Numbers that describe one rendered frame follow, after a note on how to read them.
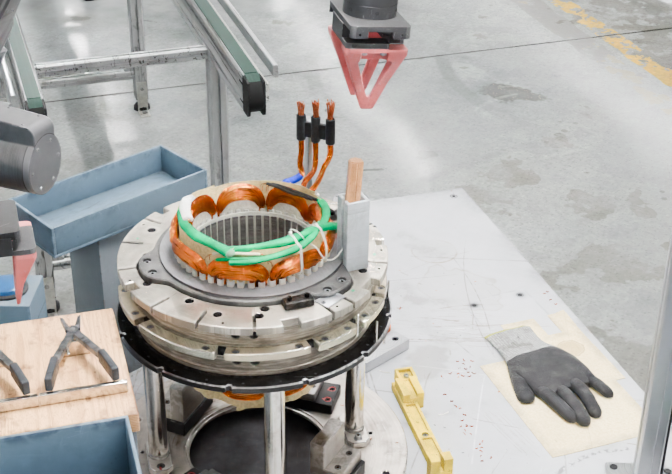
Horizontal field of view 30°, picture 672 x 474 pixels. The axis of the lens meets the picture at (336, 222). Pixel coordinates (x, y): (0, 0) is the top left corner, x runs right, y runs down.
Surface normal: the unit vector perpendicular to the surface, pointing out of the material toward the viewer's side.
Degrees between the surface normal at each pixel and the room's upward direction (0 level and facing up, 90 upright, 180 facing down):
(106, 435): 90
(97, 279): 90
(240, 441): 0
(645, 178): 0
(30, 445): 90
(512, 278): 0
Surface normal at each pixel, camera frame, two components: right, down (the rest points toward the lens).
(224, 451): 0.01, -0.87
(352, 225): 0.41, 0.45
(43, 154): 0.95, 0.18
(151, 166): 0.68, 0.37
